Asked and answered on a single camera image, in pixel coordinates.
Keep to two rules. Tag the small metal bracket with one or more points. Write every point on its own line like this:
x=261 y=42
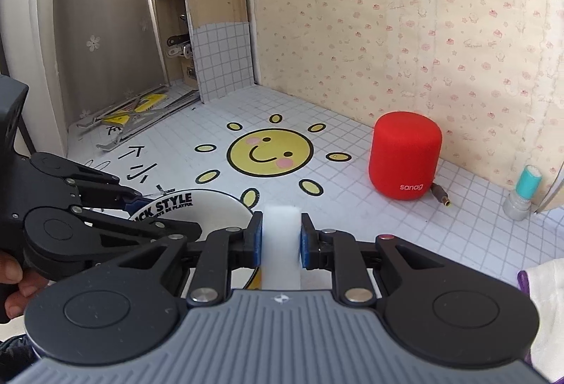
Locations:
x=190 y=71

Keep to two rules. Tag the flower print curtain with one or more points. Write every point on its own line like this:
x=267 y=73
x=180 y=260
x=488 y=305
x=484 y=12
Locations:
x=88 y=14

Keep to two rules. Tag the person's left hand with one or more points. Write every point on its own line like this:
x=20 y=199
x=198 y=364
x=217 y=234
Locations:
x=11 y=271

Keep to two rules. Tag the white cloth purple trim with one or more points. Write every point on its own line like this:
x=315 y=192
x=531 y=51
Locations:
x=546 y=300

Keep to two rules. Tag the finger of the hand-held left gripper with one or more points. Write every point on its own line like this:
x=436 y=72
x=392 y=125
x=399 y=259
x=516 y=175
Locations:
x=132 y=204
x=167 y=229

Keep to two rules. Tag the dark cloth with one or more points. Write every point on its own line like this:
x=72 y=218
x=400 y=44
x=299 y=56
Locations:
x=13 y=348

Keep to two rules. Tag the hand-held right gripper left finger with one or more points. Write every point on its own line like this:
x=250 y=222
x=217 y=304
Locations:
x=257 y=238

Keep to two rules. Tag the white bowl with black text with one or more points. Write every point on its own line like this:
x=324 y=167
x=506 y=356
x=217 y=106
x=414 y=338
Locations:
x=220 y=212

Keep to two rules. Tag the teal small cup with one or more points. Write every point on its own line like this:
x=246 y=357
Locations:
x=526 y=186

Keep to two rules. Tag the red cylindrical cup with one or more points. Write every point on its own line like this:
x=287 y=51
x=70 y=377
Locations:
x=405 y=150

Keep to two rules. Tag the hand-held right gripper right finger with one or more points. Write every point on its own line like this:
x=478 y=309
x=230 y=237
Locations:
x=304 y=241

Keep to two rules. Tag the white sponge block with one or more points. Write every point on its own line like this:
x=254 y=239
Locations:
x=282 y=243

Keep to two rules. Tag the folded metal rack yellow label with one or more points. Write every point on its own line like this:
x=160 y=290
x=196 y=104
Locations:
x=132 y=113

